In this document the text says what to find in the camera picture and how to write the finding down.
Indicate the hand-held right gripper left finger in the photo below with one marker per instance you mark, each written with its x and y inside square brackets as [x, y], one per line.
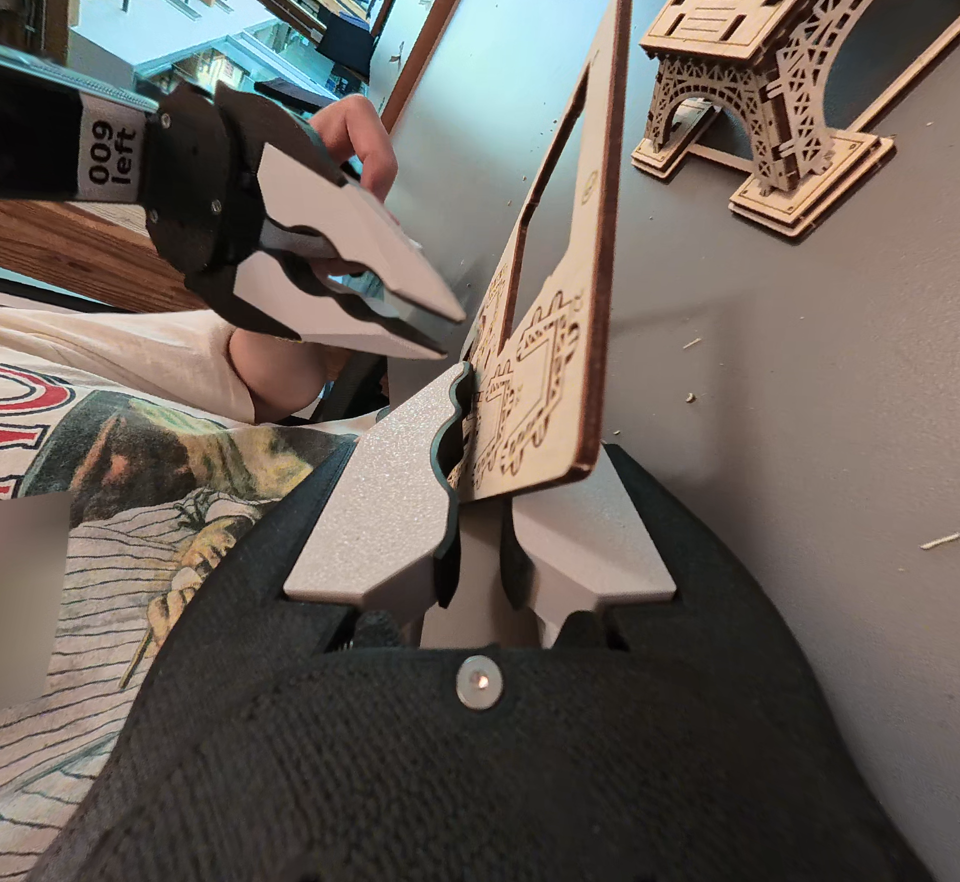
[367, 507]

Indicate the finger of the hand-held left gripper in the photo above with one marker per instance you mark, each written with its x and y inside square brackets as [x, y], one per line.
[300, 304]
[330, 214]

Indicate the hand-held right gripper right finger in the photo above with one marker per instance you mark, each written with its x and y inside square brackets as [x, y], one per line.
[600, 544]

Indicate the laser-cut wooden puzzle sheet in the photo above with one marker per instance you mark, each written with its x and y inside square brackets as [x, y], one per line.
[592, 259]

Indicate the person's left forearm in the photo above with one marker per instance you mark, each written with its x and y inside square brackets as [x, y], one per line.
[277, 376]

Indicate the person's left hand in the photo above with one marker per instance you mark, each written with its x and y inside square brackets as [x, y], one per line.
[364, 139]

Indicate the brown wooden table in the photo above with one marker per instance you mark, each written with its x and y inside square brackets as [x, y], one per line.
[75, 252]

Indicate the black chair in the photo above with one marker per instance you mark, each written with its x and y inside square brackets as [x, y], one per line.
[345, 42]

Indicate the person's printed t-shirt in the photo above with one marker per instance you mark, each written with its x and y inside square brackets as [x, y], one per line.
[150, 447]

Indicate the wooden tower base model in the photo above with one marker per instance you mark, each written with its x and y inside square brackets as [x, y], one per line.
[750, 4]

